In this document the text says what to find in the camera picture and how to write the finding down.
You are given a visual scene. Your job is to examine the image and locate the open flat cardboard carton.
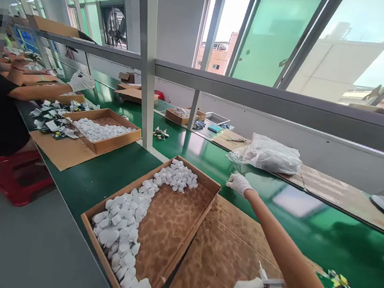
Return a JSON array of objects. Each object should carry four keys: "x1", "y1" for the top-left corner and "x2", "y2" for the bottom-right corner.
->
[{"x1": 112, "y1": 82, "x2": 161, "y2": 108}]

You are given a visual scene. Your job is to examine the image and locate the large shallow cardboard box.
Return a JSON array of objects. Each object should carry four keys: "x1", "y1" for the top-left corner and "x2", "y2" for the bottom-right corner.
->
[{"x1": 71, "y1": 143, "x2": 225, "y2": 288}]

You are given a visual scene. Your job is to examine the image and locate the white metal post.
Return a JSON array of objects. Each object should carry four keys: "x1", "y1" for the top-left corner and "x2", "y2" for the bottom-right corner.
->
[{"x1": 116, "y1": 0, "x2": 173, "y2": 151}]

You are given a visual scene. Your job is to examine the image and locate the industrial wall fan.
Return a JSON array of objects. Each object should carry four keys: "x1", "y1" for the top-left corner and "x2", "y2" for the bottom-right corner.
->
[{"x1": 98, "y1": 2, "x2": 132, "y2": 51}]

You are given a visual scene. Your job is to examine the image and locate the square cardboard box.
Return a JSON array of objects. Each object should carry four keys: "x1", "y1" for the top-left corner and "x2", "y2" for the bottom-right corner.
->
[{"x1": 58, "y1": 102, "x2": 145, "y2": 161}]

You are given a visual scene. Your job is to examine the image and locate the grey plastic tray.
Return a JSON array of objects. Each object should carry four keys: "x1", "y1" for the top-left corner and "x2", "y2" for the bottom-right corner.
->
[{"x1": 203, "y1": 111, "x2": 232, "y2": 129}]

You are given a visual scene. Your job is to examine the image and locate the large sliding window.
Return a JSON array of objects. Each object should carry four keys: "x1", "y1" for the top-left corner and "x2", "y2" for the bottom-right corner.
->
[{"x1": 192, "y1": 0, "x2": 384, "y2": 110}]

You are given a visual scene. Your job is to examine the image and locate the person's right hand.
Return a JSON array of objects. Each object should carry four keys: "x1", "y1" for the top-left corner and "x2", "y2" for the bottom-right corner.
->
[{"x1": 224, "y1": 171, "x2": 258, "y2": 199}]

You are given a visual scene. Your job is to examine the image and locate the pile of white charger shells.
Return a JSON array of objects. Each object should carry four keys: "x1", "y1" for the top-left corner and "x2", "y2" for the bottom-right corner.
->
[
  {"x1": 71, "y1": 116, "x2": 138, "y2": 150},
  {"x1": 83, "y1": 149, "x2": 201, "y2": 288}
]

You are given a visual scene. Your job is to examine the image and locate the long cardboard strip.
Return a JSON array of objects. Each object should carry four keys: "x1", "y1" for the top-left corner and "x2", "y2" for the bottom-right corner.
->
[{"x1": 268, "y1": 161, "x2": 384, "y2": 242}]

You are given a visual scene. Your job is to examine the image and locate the low cardboard box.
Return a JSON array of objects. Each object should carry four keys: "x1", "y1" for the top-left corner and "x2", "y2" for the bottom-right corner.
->
[{"x1": 55, "y1": 89, "x2": 88, "y2": 108}]

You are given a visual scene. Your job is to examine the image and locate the small empty cardboard box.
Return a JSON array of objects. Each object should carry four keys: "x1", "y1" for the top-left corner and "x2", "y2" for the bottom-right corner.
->
[{"x1": 118, "y1": 70, "x2": 137, "y2": 85}]

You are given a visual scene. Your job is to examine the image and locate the small cardboard box white parts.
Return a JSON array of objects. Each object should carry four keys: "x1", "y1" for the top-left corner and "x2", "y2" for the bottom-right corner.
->
[{"x1": 163, "y1": 104, "x2": 207, "y2": 129}]

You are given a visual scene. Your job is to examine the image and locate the loose circuit boards with plugs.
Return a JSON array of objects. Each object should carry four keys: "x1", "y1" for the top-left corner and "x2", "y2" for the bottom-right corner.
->
[{"x1": 152, "y1": 126, "x2": 170, "y2": 143}]

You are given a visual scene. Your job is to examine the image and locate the grey metal shelf rail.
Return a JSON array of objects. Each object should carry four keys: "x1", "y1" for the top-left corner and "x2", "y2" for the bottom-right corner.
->
[{"x1": 24, "y1": 28, "x2": 384, "y2": 142}]

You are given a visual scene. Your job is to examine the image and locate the crumpled clear plastic bag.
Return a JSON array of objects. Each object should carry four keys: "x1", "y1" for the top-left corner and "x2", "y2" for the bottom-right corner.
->
[{"x1": 224, "y1": 129, "x2": 306, "y2": 177}]

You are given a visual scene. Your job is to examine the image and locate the small cardboard sheet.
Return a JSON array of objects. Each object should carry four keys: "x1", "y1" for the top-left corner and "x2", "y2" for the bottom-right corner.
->
[{"x1": 210, "y1": 127, "x2": 252, "y2": 155}]

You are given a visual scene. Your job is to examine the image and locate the brown cardboard sheet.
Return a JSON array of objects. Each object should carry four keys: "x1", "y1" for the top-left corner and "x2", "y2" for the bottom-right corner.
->
[
  {"x1": 155, "y1": 187, "x2": 333, "y2": 288},
  {"x1": 24, "y1": 125, "x2": 101, "y2": 177}
]

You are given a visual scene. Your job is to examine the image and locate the green conveyor belt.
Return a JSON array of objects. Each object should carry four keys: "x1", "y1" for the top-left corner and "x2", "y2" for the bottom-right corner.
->
[{"x1": 0, "y1": 58, "x2": 384, "y2": 288}]

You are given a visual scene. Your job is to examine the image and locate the heap of boards and plugs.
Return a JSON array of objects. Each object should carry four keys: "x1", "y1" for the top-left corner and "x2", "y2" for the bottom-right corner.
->
[{"x1": 25, "y1": 94, "x2": 90, "y2": 145}]

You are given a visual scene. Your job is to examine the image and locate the red plastic stool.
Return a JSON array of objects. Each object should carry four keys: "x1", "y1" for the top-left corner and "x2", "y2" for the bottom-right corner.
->
[{"x1": 0, "y1": 145, "x2": 59, "y2": 212}]

